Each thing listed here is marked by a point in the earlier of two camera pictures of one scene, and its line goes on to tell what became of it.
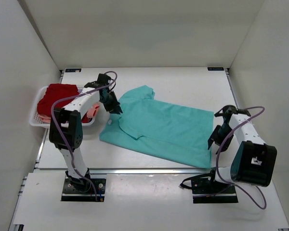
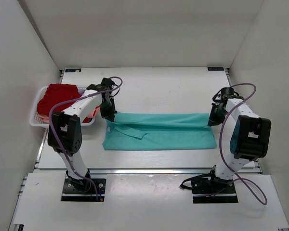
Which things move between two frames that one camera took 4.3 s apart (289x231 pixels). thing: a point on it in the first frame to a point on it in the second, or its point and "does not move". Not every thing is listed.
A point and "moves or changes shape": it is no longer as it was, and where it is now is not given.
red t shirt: (54, 92) does not move
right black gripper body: (219, 133) to (217, 114)
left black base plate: (73, 192) does not move
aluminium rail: (51, 171) does not move
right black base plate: (207, 191) does not move
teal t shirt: (161, 129) moves or changes shape
